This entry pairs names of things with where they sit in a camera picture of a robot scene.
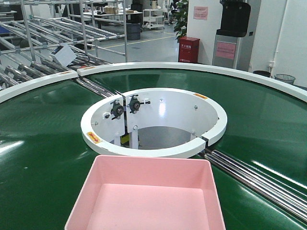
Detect pink plastic bin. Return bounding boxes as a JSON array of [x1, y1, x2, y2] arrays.
[[65, 155, 225, 230]]

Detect white shelf cart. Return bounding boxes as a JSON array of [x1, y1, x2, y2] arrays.
[[142, 9, 165, 30]]

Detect steel transfer rollers left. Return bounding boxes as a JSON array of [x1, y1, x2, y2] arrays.
[[75, 78, 115, 98]]

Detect steel transfer rollers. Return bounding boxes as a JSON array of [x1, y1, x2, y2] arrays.
[[75, 78, 115, 98], [202, 149, 307, 223]]

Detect red fire extinguisher cabinet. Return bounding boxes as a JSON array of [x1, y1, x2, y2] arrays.
[[178, 36, 200, 63]]

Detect white electrical box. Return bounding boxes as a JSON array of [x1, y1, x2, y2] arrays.
[[50, 44, 76, 67]]

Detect grey water dispenser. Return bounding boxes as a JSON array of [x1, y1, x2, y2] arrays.
[[212, 0, 251, 69]]

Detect green potted plant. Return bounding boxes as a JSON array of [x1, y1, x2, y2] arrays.
[[173, 0, 189, 42]]

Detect green circular conveyor belt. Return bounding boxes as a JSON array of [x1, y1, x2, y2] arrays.
[[0, 69, 307, 230]]

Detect metal roller rack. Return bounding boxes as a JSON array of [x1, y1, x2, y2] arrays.
[[0, 0, 127, 90]]

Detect grey mesh waste basket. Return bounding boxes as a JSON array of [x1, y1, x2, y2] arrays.
[[274, 74, 295, 85]]

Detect steel transfer rollers right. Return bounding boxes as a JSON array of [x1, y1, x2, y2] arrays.
[[202, 149, 307, 223]]

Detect white inner conveyor ring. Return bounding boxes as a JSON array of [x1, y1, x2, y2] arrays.
[[80, 87, 228, 159]]

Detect pink wall notice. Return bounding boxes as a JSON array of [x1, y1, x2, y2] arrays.
[[193, 6, 208, 20]]

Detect white outer guard rail right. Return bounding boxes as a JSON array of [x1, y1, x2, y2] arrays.
[[77, 62, 307, 102]]

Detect white guard rail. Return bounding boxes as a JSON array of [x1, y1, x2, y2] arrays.
[[77, 62, 307, 102], [0, 70, 78, 103]]

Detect white outer guard rail left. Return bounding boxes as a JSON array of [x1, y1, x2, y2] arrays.
[[0, 70, 78, 103]]

